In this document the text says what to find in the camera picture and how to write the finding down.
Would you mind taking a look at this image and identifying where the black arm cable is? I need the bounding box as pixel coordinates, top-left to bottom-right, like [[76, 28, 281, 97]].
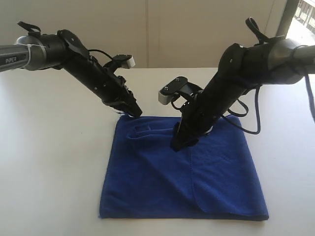
[[171, 17, 315, 135], [87, 49, 116, 62]]

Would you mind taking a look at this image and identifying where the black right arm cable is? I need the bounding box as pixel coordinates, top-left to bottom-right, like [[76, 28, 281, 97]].
[[171, 17, 315, 135]]

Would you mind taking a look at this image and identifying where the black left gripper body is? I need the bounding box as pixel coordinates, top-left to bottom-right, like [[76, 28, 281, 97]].
[[94, 73, 135, 108]]

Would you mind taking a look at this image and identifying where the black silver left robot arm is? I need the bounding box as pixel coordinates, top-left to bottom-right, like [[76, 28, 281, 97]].
[[0, 21, 142, 117]]

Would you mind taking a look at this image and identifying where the blue microfiber cloth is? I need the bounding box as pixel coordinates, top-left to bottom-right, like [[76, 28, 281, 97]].
[[99, 115, 269, 221]]

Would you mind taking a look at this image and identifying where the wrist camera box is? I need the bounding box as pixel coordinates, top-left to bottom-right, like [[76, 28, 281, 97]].
[[103, 54, 136, 73], [158, 76, 203, 105]]

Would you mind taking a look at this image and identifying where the dark window frame post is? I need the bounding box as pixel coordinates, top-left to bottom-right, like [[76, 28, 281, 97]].
[[276, 0, 299, 36]]

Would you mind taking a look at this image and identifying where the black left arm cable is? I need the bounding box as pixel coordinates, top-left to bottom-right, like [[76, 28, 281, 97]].
[[87, 49, 116, 62]]

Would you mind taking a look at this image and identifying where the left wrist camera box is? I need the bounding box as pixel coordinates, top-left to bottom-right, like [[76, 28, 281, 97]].
[[103, 54, 136, 73]]

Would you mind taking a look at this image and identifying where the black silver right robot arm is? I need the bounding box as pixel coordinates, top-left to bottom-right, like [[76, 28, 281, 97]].
[[169, 39, 315, 151]]

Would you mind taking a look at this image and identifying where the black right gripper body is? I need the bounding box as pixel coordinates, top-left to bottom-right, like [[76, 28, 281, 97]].
[[173, 93, 221, 139]]

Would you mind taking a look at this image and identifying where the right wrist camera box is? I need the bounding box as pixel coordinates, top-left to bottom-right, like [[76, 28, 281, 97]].
[[158, 76, 203, 105]]

